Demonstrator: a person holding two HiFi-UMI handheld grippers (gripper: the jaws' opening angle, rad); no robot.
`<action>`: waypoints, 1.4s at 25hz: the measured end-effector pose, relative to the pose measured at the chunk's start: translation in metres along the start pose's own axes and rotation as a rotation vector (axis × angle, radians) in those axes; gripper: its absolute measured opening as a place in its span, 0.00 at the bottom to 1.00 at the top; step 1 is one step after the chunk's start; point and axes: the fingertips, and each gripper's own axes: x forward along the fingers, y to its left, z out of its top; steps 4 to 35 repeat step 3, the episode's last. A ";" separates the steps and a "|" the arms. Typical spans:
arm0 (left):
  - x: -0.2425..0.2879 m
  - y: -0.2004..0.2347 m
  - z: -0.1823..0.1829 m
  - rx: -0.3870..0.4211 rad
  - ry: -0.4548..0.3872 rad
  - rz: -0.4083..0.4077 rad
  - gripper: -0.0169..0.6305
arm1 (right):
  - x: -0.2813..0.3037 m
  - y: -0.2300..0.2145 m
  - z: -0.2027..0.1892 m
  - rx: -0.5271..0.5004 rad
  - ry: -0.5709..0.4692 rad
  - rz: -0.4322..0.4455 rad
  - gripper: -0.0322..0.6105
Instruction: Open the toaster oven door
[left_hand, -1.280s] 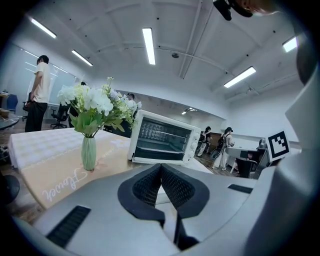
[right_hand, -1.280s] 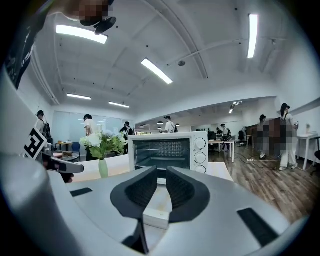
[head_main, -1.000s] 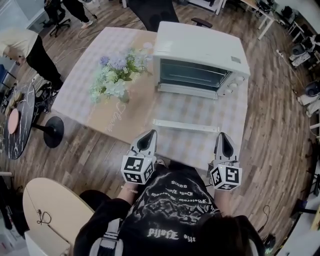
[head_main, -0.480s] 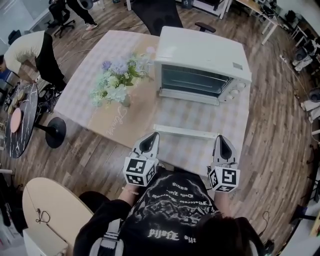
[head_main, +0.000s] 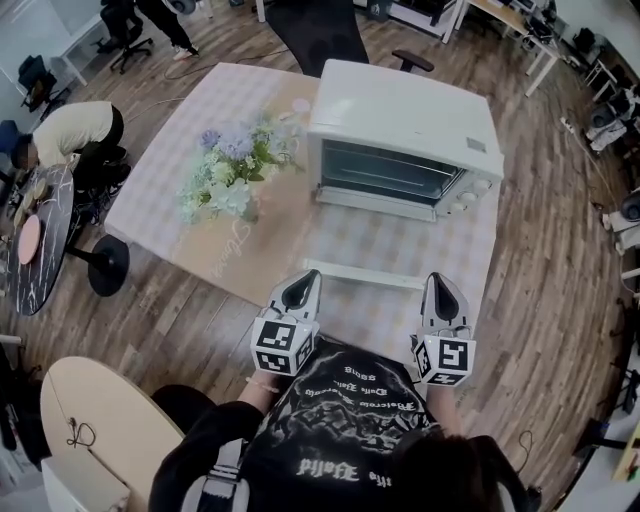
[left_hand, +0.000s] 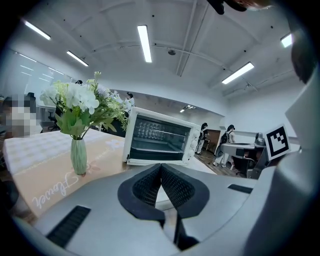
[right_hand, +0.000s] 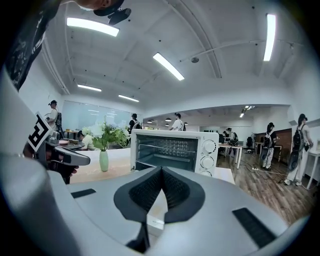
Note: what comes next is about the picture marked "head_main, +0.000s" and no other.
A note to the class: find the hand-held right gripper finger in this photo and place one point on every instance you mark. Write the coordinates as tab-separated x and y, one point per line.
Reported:
428	305
461	307

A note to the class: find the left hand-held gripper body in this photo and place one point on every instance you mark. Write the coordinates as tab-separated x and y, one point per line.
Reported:
280	345

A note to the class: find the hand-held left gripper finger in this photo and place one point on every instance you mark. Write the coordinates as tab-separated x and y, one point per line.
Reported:
278	297
316	295

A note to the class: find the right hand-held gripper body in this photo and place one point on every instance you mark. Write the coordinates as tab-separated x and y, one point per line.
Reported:
445	357

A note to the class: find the white oven door with glass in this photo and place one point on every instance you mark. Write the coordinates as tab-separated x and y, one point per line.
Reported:
365	272

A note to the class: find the white oven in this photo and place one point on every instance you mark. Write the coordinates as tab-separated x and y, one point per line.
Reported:
405	105

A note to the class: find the person's right forearm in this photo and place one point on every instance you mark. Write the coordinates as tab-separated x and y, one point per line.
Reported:
445	410

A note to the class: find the person's left forearm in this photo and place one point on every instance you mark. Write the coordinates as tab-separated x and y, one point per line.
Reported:
255	402

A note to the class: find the pale checked tablecloth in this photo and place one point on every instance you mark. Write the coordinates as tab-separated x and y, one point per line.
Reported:
360	310

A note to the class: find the beige table runner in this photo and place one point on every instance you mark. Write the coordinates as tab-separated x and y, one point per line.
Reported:
260	250

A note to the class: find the pale green vase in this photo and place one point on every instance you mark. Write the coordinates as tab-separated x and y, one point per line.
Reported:
250	212

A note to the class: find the person's black printed shirt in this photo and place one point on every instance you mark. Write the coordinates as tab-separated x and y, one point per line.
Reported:
340	415

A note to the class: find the white and purple flower bouquet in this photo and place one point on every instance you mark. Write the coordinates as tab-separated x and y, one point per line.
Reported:
230	165

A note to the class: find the round beige table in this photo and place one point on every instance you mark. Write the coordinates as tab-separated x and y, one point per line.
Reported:
105	405

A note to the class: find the white power strip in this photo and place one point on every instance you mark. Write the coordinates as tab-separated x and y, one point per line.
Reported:
567	124

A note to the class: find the round black marble table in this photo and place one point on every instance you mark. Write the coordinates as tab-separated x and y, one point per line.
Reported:
45	280

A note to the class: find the white appliance with knobs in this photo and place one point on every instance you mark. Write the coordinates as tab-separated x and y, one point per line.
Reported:
80	485

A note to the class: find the pink plate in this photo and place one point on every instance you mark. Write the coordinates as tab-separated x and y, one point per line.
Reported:
30	239

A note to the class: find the black office chair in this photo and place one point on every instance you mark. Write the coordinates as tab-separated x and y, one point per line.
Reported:
36	82
315	30
125	35

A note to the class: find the grey waste bin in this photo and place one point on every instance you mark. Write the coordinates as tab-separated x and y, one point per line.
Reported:
378	9

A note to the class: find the wooden desk with white legs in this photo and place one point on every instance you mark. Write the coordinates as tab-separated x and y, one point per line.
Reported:
500	15

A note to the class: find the blue chair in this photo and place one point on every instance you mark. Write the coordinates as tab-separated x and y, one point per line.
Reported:
7	135

